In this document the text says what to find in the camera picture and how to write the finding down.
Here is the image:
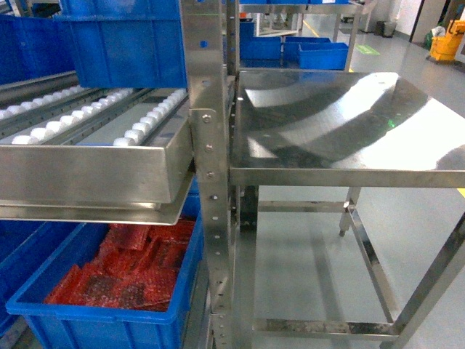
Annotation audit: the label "stainless steel flow rack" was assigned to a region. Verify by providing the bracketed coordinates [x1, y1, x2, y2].
[1, 1, 239, 348]

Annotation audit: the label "blue bin with red bags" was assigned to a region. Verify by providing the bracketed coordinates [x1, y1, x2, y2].
[5, 206, 204, 349]

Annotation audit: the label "yellow mop bucket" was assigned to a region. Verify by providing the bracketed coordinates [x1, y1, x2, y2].
[429, 20, 464, 62]

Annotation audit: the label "blue bin on upper shelf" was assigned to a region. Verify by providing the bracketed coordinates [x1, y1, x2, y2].
[55, 0, 187, 88]

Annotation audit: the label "red bubble wrap bags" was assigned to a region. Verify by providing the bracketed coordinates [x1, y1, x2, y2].
[44, 219, 195, 312]

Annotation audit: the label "stainless steel side table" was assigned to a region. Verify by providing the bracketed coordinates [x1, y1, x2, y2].
[230, 68, 464, 348]

